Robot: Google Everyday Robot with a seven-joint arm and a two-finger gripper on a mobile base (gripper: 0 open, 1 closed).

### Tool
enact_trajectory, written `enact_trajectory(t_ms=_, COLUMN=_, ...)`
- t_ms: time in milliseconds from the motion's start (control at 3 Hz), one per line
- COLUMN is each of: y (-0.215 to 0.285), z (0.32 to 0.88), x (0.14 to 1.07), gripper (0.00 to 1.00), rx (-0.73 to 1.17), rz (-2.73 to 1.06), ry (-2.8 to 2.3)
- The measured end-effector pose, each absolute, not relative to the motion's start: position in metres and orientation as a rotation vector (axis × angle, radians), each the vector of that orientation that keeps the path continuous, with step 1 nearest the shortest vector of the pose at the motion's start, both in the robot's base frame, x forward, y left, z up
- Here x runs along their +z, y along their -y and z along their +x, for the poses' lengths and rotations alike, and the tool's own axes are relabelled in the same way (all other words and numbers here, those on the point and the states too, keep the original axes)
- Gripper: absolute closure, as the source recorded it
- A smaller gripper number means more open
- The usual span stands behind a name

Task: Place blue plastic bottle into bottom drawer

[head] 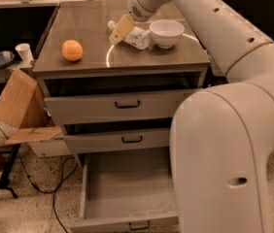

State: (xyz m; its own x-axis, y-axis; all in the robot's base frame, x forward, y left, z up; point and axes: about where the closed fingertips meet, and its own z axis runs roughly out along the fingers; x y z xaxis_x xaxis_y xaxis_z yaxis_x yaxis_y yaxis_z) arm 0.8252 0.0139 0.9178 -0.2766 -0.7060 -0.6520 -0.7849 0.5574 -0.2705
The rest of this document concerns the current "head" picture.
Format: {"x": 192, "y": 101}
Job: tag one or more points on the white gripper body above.
{"x": 138, "y": 10}

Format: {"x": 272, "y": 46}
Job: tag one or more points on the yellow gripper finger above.
{"x": 121, "y": 29}

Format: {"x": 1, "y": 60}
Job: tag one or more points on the clear plastic water bottle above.
{"x": 137, "y": 38}

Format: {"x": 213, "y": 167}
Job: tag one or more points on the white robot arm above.
{"x": 221, "y": 136}

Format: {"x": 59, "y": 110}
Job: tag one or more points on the grey three-drawer cabinet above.
{"x": 105, "y": 68}

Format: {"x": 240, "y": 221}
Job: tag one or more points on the top grey drawer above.
{"x": 116, "y": 106}

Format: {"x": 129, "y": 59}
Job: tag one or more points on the grey drawer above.
{"x": 116, "y": 106}
{"x": 126, "y": 191}
{"x": 118, "y": 135}

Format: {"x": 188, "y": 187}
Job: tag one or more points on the middle grey drawer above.
{"x": 118, "y": 135}

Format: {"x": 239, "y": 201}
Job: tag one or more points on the bottom grey drawer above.
{"x": 126, "y": 191}

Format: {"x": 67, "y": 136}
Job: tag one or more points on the white ceramic bowl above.
{"x": 166, "y": 32}

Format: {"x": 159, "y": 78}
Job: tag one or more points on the orange fruit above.
{"x": 72, "y": 50}

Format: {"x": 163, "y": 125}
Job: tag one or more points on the white paper cup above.
{"x": 24, "y": 51}

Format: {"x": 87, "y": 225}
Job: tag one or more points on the dark blue plate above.
{"x": 6, "y": 59}

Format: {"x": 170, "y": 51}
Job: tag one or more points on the brown cardboard box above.
{"x": 22, "y": 107}

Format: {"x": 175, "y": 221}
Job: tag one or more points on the black metal stand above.
{"x": 4, "y": 179}

